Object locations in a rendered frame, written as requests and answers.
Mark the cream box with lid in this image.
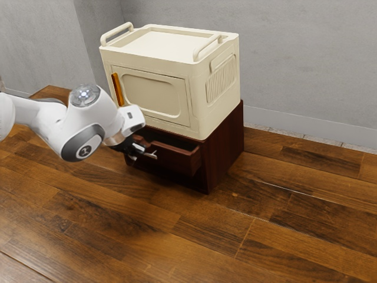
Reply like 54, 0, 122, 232
99, 21, 240, 142

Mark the dark red cabinet drawer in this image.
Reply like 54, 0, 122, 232
131, 134, 203, 178

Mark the dark red wooden cabinet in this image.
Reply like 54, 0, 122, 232
123, 99, 245, 195

